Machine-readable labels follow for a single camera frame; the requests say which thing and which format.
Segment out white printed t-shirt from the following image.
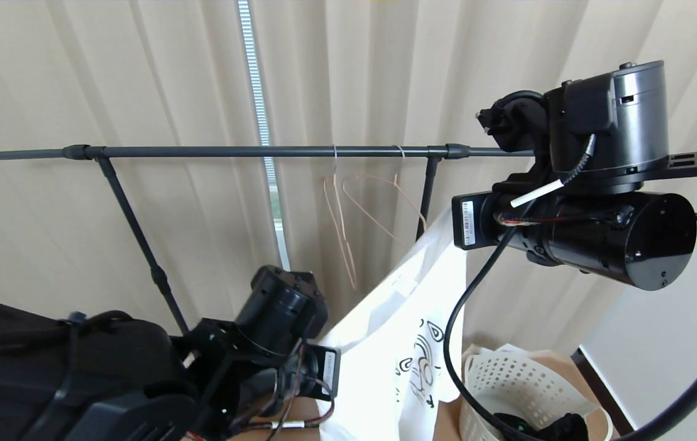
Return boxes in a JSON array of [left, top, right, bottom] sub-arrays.
[[318, 205, 469, 441]]

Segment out beige curtain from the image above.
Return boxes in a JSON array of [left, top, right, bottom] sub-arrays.
[[0, 0, 697, 362]]

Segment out white laundry basket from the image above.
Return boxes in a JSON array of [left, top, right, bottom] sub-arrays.
[[459, 346, 614, 441]]

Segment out black clothes rack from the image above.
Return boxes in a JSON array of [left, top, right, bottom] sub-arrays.
[[0, 144, 536, 336]]

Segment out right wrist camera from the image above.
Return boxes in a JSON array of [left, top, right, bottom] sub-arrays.
[[476, 91, 554, 195]]

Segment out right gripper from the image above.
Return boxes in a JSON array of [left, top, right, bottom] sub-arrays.
[[453, 191, 697, 292]]

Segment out pink clothes hanger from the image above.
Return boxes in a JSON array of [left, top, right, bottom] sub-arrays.
[[323, 146, 359, 290], [342, 146, 429, 249]]

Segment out black knit garment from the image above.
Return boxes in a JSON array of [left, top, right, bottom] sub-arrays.
[[538, 413, 606, 441]]

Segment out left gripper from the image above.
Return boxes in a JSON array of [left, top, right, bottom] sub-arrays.
[[275, 345, 341, 403]]

